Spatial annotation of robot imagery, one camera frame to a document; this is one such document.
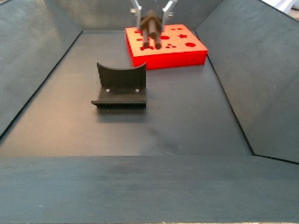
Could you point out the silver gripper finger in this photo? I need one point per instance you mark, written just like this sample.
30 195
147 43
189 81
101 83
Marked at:
168 12
137 12

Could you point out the brown three prong object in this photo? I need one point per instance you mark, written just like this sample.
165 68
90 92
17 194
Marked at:
152 29

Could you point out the black curved fixture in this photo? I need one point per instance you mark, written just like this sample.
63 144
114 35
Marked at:
122 87

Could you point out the red block with shaped holes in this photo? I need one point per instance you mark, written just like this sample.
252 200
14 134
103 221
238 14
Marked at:
182 49

